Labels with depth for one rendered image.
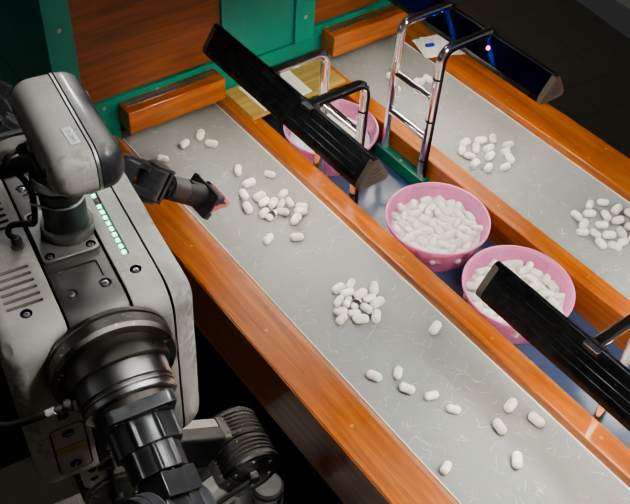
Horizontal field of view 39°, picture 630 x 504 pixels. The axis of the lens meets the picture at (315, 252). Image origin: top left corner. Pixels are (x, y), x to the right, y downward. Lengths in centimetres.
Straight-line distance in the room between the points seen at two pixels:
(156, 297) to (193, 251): 101
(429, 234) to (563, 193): 41
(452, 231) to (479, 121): 48
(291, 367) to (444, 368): 34
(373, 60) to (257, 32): 42
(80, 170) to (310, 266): 117
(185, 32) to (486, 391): 122
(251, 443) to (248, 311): 36
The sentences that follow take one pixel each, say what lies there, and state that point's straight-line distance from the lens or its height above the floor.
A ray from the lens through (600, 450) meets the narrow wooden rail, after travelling 193.
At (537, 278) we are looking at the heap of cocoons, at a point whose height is 72.
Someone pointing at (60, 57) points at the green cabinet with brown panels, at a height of 105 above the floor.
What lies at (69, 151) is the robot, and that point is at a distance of 105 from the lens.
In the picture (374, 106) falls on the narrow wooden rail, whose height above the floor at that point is 76.
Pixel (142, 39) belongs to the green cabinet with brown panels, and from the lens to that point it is 240.
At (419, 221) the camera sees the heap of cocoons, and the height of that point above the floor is 72.
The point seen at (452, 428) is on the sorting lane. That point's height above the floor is 74.
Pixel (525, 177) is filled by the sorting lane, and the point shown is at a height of 74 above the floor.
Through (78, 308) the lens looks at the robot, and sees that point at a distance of 113.
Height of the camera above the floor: 229
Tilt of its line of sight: 46 degrees down
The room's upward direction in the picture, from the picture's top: 4 degrees clockwise
